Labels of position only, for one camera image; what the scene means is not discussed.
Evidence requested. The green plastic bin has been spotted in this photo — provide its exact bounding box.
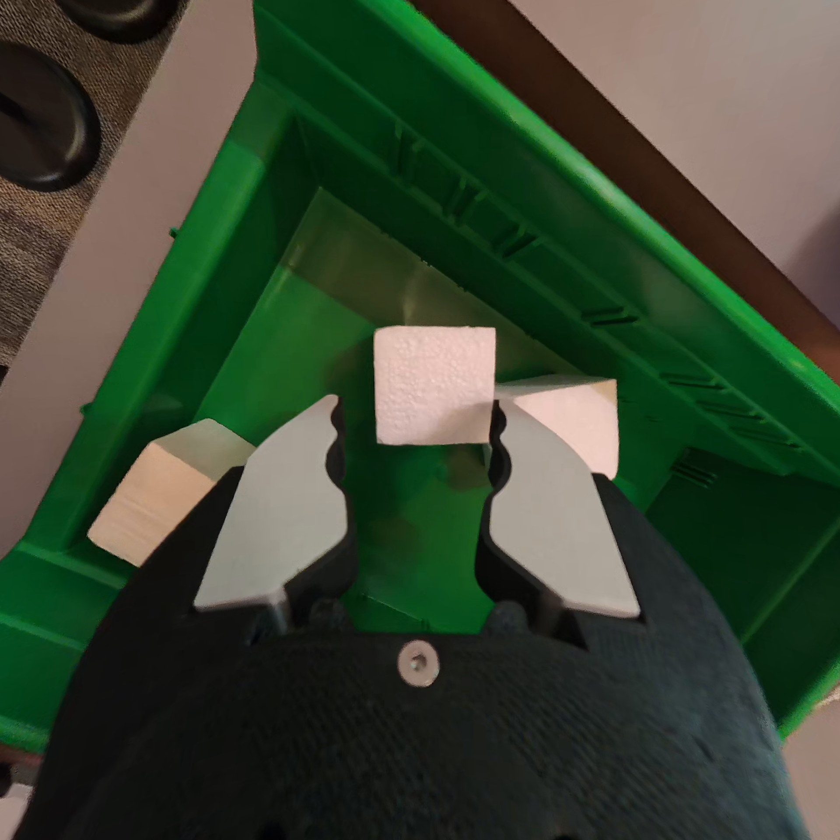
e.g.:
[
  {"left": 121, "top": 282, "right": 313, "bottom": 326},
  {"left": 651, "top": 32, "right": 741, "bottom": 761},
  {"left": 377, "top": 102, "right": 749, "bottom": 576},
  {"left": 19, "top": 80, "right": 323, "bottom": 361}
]
[{"left": 0, "top": 0, "right": 840, "bottom": 752}]

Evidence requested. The black chair caster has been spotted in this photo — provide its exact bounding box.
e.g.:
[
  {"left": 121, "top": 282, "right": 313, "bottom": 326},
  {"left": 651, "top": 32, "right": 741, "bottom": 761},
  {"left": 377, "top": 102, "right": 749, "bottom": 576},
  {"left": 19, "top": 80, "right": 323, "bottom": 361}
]
[
  {"left": 58, "top": 0, "right": 179, "bottom": 42},
  {"left": 0, "top": 42, "right": 102, "bottom": 193}
]

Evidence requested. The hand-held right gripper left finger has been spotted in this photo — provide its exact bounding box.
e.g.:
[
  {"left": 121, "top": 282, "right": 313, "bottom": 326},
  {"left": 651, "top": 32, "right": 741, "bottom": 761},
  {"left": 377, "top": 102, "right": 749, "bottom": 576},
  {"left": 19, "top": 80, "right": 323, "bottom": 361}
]
[{"left": 193, "top": 394, "right": 359, "bottom": 632}]

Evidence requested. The white foam cube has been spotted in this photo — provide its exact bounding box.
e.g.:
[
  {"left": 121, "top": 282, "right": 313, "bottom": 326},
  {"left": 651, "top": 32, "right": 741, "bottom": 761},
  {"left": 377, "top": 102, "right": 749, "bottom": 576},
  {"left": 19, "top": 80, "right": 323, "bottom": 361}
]
[
  {"left": 374, "top": 326, "right": 497, "bottom": 446},
  {"left": 87, "top": 419, "right": 257, "bottom": 567},
  {"left": 493, "top": 377, "right": 619, "bottom": 480}
]

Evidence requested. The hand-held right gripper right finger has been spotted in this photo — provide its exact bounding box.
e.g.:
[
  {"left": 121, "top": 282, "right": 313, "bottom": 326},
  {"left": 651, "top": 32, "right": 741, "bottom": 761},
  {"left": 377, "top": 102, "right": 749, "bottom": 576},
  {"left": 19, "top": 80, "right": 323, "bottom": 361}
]
[{"left": 476, "top": 400, "right": 641, "bottom": 636}]

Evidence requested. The grey desk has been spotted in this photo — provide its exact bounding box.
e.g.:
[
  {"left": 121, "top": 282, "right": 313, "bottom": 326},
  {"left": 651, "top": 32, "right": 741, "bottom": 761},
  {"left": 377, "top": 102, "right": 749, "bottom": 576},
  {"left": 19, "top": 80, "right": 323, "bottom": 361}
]
[{"left": 0, "top": 0, "right": 840, "bottom": 840}]

